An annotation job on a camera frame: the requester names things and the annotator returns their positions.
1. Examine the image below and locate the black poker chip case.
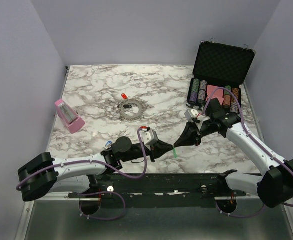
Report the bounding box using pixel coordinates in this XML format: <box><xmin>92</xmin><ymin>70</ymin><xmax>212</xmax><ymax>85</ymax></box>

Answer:
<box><xmin>186</xmin><ymin>41</ymin><xmax>256</xmax><ymax>110</ymax></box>

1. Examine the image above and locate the black key fob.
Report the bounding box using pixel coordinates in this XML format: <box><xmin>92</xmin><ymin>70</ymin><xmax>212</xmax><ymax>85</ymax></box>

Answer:
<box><xmin>123</xmin><ymin>104</ymin><xmax>133</xmax><ymax>109</ymax></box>

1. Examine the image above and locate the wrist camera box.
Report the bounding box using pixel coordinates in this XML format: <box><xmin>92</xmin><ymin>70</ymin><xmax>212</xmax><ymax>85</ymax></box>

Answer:
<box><xmin>184</xmin><ymin>109</ymin><xmax>203</xmax><ymax>123</ymax></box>
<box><xmin>141</xmin><ymin>128</ymin><xmax>159</xmax><ymax>146</ymax></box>

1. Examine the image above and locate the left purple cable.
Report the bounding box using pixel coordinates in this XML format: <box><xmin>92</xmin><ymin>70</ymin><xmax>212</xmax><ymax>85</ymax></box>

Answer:
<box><xmin>16</xmin><ymin>126</ymin><xmax>150</xmax><ymax>221</ymax></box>

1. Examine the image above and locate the red key tag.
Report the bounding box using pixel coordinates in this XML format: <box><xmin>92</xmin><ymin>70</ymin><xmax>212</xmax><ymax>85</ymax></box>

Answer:
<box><xmin>121</xmin><ymin>93</ymin><xmax>128</xmax><ymax>100</ymax></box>

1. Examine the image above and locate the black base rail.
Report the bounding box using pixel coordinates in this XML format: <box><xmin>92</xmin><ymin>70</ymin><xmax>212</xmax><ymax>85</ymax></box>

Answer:
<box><xmin>37</xmin><ymin>172</ymin><xmax>260</xmax><ymax>210</ymax></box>

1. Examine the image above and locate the pink metronome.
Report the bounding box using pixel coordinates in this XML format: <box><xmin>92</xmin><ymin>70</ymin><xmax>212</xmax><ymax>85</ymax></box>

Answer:
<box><xmin>55</xmin><ymin>99</ymin><xmax>86</xmax><ymax>134</ymax></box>

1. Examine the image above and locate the pink playing card deck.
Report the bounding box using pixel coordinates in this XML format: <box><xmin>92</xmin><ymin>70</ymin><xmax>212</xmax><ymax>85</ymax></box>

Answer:
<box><xmin>206</xmin><ymin>85</ymin><xmax>225</xmax><ymax>106</ymax></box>

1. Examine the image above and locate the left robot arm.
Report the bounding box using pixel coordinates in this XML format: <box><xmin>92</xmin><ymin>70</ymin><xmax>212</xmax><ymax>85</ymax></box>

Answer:
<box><xmin>16</xmin><ymin>136</ymin><xmax>174</xmax><ymax>202</ymax></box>

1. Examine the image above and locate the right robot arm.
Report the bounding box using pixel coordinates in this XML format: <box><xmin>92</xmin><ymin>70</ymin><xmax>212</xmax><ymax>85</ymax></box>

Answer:
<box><xmin>174</xmin><ymin>98</ymin><xmax>293</xmax><ymax>208</ymax></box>

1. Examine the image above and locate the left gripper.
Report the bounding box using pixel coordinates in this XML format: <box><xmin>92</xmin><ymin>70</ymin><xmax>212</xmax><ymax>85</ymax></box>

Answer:
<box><xmin>121</xmin><ymin>139</ymin><xmax>174</xmax><ymax>163</ymax></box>

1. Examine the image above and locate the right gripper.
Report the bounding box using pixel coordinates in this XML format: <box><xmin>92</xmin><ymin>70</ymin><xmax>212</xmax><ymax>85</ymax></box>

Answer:
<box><xmin>173</xmin><ymin>118</ymin><xmax>214</xmax><ymax>147</ymax></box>

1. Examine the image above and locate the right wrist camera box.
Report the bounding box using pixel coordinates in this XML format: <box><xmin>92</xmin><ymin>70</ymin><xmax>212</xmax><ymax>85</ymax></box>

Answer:
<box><xmin>184</xmin><ymin>109</ymin><xmax>203</xmax><ymax>123</ymax></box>

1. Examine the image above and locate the metal key ring disc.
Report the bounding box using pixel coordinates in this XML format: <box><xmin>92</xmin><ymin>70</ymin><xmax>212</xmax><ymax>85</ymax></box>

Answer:
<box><xmin>117</xmin><ymin>99</ymin><xmax>148</xmax><ymax>122</ymax></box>

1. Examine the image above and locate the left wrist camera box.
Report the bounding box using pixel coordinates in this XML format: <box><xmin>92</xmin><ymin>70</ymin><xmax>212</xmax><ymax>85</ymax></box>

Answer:
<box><xmin>141</xmin><ymin>128</ymin><xmax>159</xmax><ymax>146</ymax></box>

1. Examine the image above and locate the green tagged key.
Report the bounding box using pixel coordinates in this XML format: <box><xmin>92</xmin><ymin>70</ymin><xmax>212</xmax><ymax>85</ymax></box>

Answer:
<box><xmin>173</xmin><ymin>148</ymin><xmax>178</xmax><ymax>159</ymax></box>

